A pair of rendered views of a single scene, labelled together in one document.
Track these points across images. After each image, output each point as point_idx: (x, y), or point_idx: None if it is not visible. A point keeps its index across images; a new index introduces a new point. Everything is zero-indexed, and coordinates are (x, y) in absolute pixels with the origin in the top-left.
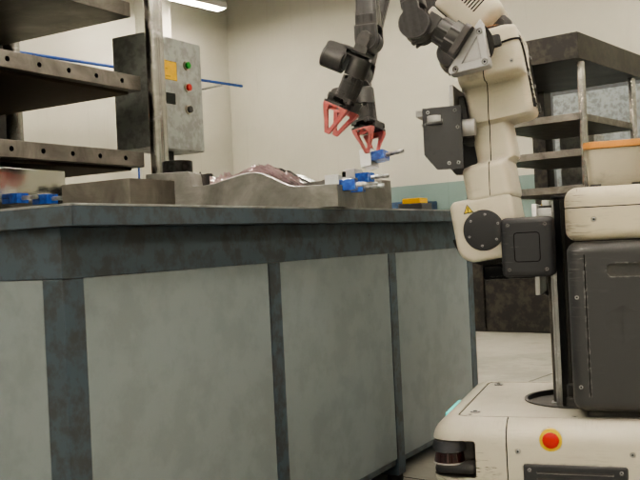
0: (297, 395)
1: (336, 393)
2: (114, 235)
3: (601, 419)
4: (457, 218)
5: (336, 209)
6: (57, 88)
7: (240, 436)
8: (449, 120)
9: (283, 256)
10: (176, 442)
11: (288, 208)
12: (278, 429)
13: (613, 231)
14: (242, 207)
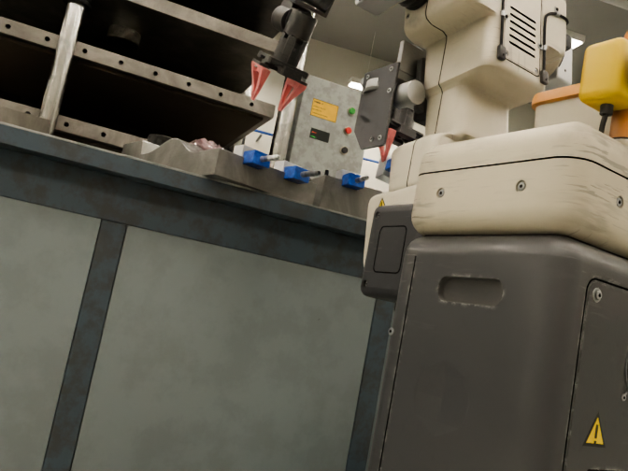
0: (116, 391)
1: (206, 416)
2: None
3: None
4: (370, 216)
5: (239, 187)
6: (193, 105)
7: None
8: (383, 83)
9: (135, 221)
10: None
11: (127, 157)
12: (59, 416)
13: (463, 216)
14: (27, 130)
